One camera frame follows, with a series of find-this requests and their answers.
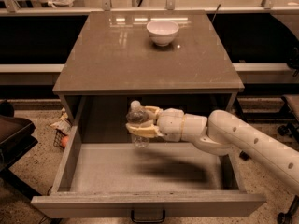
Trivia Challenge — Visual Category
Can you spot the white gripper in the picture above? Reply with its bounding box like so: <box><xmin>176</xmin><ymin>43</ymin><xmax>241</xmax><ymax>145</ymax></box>
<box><xmin>126</xmin><ymin>106</ymin><xmax>184</xmax><ymax>142</ymax></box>

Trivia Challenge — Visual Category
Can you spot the clear plastic water bottle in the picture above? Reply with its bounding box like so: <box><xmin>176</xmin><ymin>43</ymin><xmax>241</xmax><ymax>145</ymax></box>
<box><xmin>126</xmin><ymin>101</ymin><xmax>150</xmax><ymax>148</ymax></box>

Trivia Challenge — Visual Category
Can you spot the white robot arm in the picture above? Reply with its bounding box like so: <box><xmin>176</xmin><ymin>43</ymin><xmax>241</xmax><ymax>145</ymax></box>
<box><xmin>126</xmin><ymin>105</ymin><xmax>299</xmax><ymax>194</ymax></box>

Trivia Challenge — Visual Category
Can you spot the open grey top drawer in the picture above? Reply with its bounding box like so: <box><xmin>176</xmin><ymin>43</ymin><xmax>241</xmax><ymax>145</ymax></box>
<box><xmin>30</xmin><ymin>94</ymin><xmax>267</xmax><ymax>219</ymax></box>

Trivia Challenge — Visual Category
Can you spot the grey cabinet with glossy top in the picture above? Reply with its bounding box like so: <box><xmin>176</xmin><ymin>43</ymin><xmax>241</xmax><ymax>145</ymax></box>
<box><xmin>53</xmin><ymin>10</ymin><xmax>244</xmax><ymax>118</ymax></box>

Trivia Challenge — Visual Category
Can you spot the white ceramic bowl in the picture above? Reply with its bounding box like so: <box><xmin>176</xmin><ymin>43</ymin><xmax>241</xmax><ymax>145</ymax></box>
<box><xmin>147</xmin><ymin>21</ymin><xmax>179</xmax><ymax>47</ymax></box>

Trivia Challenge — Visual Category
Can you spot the dark chair at left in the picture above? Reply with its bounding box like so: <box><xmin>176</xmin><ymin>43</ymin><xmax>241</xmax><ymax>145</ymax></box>
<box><xmin>0</xmin><ymin>100</ymin><xmax>40</xmax><ymax>200</ymax></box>

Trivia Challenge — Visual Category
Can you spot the wire basket with snacks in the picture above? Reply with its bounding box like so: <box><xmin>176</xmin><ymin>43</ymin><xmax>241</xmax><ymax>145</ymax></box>
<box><xmin>50</xmin><ymin>108</ymin><xmax>72</xmax><ymax>148</ymax></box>

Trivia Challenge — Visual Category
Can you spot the black drawer handle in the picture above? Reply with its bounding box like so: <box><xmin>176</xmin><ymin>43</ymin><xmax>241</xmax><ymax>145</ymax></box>
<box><xmin>130</xmin><ymin>210</ymin><xmax>166</xmax><ymax>224</ymax></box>

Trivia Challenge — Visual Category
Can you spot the metal shelf rail frame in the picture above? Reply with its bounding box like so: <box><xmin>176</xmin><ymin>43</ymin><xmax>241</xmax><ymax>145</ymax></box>
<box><xmin>0</xmin><ymin>0</ymin><xmax>299</xmax><ymax>17</ymax></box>

